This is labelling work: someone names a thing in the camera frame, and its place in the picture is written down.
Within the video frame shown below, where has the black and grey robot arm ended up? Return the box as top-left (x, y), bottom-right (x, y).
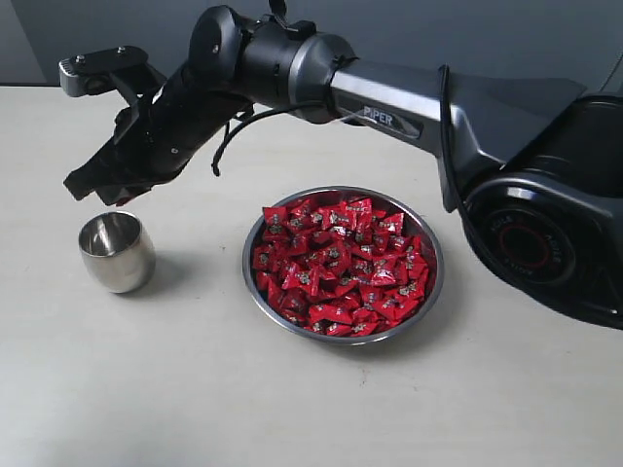
top-left (58, 1), bottom-right (622, 329)

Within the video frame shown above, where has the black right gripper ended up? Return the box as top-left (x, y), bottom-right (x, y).
top-left (63, 64), bottom-right (251, 206)

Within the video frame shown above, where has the pile of red wrapped candies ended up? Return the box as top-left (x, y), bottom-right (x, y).
top-left (251, 196), bottom-right (431, 337)

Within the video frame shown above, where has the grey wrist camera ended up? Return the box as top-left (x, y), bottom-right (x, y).
top-left (58, 46), bottom-right (166, 105)

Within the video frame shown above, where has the steel bowl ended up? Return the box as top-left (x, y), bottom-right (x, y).
top-left (241, 186), bottom-right (445, 346)

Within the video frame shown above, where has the stainless steel cup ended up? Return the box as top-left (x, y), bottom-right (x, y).
top-left (78, 211), bottom-right (156, 294)

